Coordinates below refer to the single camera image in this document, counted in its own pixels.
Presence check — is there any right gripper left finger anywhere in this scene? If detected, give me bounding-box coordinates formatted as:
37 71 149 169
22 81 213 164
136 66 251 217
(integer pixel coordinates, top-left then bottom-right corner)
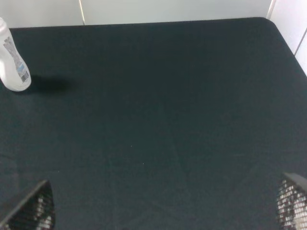
0 180 56 230

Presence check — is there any white plastic bottle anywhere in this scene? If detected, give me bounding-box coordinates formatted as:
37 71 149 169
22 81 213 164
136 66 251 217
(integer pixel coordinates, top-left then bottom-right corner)
0 19 32 92

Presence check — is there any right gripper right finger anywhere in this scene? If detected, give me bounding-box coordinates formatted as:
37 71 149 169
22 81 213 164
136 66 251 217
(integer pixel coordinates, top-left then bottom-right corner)
276 172 307 230

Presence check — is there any black tablecloth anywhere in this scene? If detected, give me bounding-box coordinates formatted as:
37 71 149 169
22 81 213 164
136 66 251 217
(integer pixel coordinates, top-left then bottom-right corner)
0 18 307 230

